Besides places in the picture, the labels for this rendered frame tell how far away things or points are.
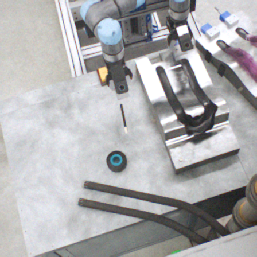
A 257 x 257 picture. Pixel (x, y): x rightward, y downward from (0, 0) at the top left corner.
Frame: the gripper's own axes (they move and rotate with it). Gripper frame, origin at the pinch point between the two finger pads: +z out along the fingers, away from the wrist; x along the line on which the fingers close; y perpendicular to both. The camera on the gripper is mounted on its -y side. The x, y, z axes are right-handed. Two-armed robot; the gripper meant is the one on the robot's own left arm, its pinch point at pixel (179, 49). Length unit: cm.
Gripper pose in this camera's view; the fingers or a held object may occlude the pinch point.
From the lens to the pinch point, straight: 181.3
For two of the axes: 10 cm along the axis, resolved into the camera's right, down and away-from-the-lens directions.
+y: -3.0, -8.6, 4.2
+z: 0.8, 4.2, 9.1
